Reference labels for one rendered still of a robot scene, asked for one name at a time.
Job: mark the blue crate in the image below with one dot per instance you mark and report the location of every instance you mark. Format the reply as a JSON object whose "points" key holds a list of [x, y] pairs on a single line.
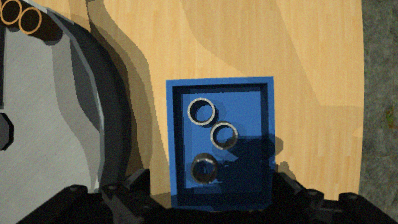
{"points": [[244, 179]]}

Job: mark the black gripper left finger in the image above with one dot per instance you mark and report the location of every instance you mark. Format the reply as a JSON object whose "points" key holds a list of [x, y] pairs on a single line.
{"points": [[131, 207]]}

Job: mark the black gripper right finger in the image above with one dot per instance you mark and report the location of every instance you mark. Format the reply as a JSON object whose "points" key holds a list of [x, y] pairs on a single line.
{"points": [[308, 206]]}

